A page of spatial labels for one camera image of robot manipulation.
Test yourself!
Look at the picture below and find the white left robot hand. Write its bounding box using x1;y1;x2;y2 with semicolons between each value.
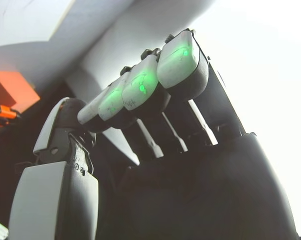
8;27;299;240

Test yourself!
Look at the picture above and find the orange and black tool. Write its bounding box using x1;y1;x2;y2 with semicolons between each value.
0;102;23;127

